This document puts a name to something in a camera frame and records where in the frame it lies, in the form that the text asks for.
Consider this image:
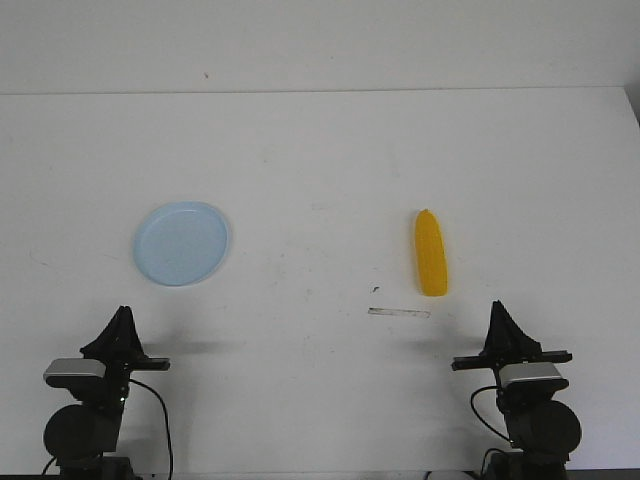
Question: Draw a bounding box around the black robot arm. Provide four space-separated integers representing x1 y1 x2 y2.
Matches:
43 305 174 479
451 300 582 479

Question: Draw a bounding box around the clear tape strip on table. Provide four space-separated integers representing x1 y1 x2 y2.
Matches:
367 307 431 318

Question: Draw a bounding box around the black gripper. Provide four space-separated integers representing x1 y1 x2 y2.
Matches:
451 300 572 371
80 306 170 395

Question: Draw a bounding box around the yellow corn cob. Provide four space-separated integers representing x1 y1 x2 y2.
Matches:
414 209 448 297

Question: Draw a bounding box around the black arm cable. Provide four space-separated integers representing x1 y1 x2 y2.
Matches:
128 379 174 477
469 385 511 444

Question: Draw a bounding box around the light blue round plate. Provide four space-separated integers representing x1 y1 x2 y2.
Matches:
132 201 231 287

